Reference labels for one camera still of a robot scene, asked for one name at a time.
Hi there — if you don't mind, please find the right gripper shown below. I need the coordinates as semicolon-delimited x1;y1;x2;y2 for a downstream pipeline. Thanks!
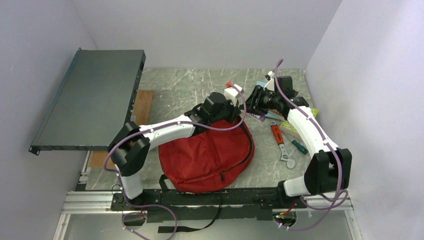
240;85;281;116

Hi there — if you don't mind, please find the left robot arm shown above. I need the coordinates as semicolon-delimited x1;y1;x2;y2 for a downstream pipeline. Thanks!
103;82;247;210

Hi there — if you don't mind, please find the light blue booklet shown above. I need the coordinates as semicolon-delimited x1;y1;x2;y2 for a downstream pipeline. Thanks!
256;81;280;122

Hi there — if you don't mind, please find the green Treehouse book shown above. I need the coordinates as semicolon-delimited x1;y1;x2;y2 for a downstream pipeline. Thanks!
279;106;319;139

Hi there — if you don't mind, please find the purple Roald Dahl book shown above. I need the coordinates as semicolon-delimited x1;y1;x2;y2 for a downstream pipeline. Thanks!
249;113;266;122

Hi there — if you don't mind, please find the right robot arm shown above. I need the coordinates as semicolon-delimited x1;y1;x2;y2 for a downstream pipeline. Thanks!
246;71;352;208

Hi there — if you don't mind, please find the wooden board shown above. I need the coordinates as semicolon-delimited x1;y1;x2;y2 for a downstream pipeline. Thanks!
87;90;154;168

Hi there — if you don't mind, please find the dark grey rack server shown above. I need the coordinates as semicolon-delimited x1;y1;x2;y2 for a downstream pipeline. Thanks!
28;49;146;155

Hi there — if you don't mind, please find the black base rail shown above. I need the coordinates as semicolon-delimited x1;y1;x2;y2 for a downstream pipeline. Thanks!
130;187;306;223

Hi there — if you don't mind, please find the orange handled adjustable wrench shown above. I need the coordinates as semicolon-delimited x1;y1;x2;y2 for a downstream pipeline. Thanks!
270;120;296;169

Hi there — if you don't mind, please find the red backpack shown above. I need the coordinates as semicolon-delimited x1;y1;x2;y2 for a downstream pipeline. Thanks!
158;117;255;194

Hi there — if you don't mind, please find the green handled screwdriver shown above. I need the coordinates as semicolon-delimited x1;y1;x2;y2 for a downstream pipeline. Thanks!
282;133;309;155

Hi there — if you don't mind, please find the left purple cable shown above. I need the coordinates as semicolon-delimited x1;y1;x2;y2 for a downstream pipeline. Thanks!
103;83;248;240

